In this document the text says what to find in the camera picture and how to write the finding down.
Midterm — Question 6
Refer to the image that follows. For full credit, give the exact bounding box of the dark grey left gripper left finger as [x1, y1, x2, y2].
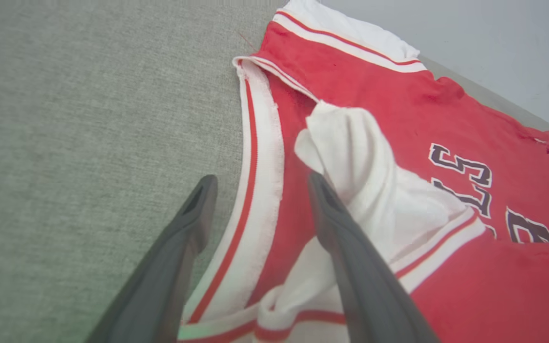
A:
[85, 174, 219, 343]

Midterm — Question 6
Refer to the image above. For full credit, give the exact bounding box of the red and white basketball jersey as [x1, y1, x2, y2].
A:
[177, 0, 549, 343]

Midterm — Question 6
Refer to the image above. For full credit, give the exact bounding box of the grey fabric sofa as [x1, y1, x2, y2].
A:
[0, 0, 549, 343]

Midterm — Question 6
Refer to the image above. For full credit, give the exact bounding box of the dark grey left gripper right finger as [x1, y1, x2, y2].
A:
[307, 172, 441, 343]

